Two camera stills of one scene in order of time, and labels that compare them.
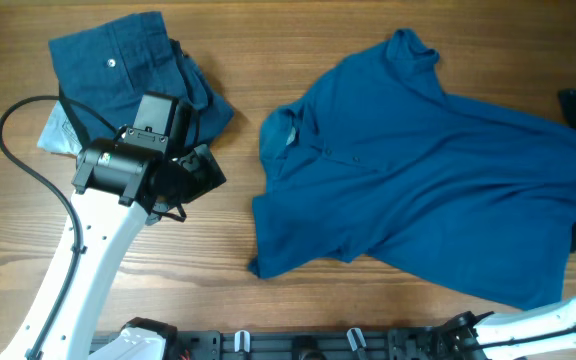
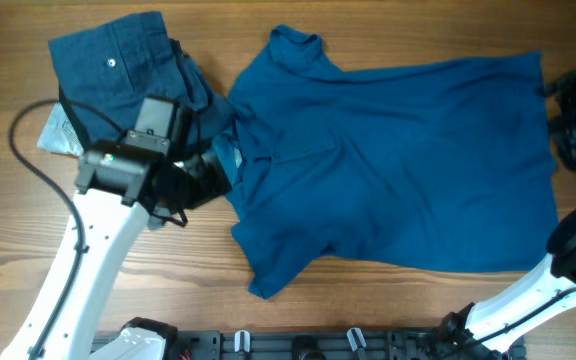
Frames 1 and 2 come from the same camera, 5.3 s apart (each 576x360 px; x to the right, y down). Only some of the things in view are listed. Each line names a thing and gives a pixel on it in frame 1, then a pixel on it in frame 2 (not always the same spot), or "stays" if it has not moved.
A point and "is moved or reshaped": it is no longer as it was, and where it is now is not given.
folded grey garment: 59,134 stays
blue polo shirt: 379,161 is moved or reshaped
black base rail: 372,344 stays
